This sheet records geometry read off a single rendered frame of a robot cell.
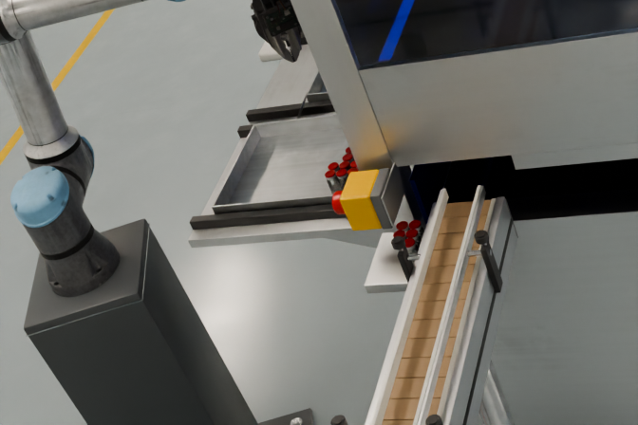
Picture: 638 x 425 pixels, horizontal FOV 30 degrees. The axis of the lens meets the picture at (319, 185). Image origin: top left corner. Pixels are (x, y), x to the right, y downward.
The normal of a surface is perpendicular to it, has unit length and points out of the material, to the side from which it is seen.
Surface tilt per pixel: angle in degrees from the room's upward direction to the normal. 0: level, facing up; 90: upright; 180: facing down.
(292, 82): 0
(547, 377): 90
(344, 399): 0
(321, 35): 90
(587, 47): 90
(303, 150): 0
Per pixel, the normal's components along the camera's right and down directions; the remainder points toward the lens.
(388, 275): -0.32, -0.76
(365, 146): -0.27, 0.64
